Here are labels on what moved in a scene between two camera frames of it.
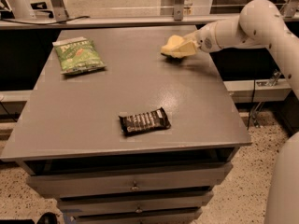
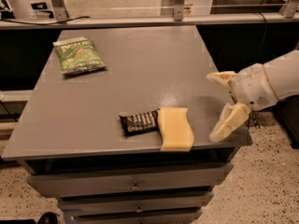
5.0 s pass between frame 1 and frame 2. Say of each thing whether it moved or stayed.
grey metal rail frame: stayed
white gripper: moved
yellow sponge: moved
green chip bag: stayed
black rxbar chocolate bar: stayed
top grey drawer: stayed
